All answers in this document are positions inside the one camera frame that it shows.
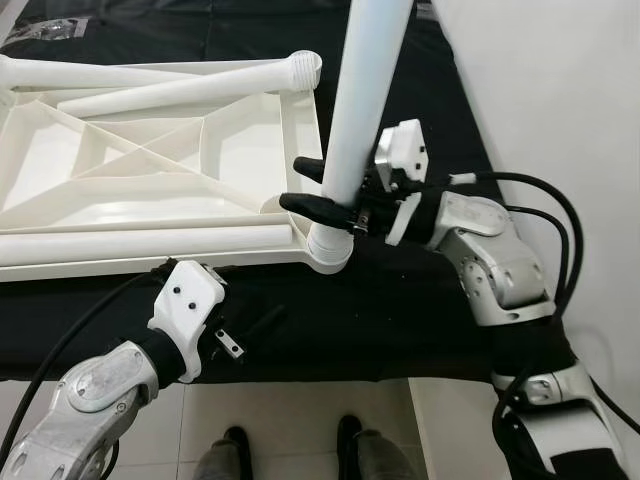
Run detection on black tablecloth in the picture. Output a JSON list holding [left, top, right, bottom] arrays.
[[0, 0, 591, 386]]

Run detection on small clear tape patch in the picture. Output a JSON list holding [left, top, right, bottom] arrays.
[[0, 18, 86, 43]]

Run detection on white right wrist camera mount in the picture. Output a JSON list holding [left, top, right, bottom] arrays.
[[372, 118, 433, 247]]

